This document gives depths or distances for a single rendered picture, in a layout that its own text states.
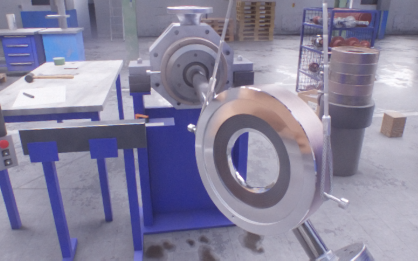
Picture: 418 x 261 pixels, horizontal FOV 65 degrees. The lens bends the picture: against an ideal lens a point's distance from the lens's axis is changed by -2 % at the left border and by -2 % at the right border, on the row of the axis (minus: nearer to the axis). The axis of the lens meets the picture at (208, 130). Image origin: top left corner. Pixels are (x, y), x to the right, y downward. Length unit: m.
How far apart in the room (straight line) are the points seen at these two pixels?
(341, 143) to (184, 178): 1.40
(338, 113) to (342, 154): 0.38
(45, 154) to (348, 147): 2.32
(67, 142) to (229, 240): 1.18
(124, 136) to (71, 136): 0.26
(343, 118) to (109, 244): 2.01
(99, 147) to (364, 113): 2.07
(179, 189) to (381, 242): 1.38
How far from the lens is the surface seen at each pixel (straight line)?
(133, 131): 1.76
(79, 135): 1.80
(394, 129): 4.23
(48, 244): 2.47
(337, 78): 2.90
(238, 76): 1.99
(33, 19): 12.61
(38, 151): 1.88
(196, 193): 2.42
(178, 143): 2.22
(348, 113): 2.90
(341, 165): 3.12
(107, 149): 1.80
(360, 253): 0.81
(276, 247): 2.27
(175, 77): 1.79
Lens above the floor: 1.48
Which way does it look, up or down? 22 degrees down
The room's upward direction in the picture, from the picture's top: straight up
